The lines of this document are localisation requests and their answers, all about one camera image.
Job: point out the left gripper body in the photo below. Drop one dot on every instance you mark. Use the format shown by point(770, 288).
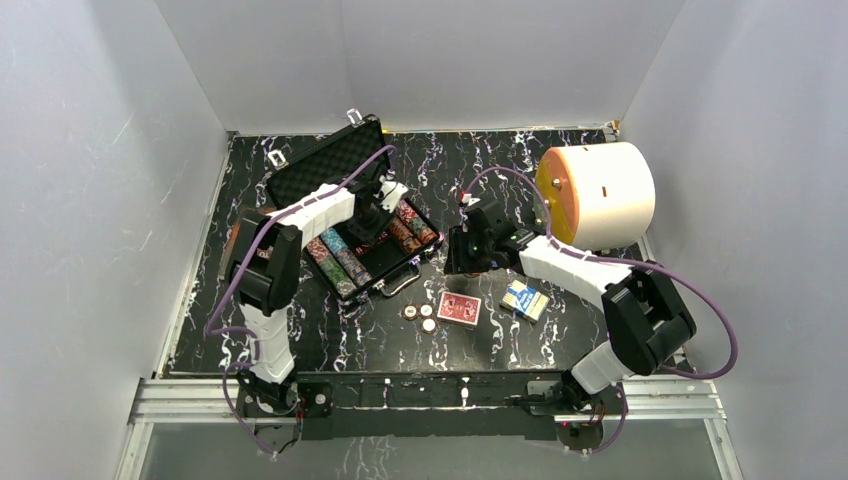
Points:
point(370, 221)

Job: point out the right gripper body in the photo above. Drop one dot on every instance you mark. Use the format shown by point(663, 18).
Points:
point(488, 245)

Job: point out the red playing card deck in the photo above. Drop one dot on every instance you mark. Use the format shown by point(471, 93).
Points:
point(459, 309)

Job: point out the blue playing card deck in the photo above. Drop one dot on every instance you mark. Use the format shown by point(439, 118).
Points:
point(524, 301)

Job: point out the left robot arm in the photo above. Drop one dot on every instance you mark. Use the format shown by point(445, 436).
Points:
point(263, 271)

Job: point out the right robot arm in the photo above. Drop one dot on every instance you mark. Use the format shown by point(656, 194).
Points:
point(645, 316)

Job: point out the brown chip row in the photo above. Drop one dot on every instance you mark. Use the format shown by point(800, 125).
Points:
point(407, 240)

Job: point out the black poker chip case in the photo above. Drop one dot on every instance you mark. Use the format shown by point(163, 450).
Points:
point(331, 161)

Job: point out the blue grey chip row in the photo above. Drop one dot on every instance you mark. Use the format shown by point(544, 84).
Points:
point(346, 258)

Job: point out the white poker chip upper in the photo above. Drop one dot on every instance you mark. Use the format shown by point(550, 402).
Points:
point(426, 311)

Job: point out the white poker chip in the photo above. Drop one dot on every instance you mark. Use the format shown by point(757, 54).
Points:
point(428, 326)
point(426, 311)

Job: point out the red green chip row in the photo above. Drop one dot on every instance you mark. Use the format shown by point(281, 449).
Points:
point(331, 268)

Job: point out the brown poker chip left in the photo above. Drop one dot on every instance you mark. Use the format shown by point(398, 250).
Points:
point(410, 312)

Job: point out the white poker chip lower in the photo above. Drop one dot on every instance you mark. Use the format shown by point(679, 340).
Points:
point(428, 326)

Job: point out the white orange cylindrical drum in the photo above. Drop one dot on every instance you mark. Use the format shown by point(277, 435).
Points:
point(600, 196)

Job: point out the dark book with orange cover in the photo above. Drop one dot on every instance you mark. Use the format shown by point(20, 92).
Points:
point(231, 237)

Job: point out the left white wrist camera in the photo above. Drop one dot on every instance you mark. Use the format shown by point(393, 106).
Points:
point(390, 194)

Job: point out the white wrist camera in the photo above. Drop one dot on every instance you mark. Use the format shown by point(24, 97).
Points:
point(390, 194)
point(467, 200)

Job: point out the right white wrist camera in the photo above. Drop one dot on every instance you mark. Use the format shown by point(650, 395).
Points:
point(467, 200)

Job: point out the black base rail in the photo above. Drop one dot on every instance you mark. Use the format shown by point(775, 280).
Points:
point(534, 405)

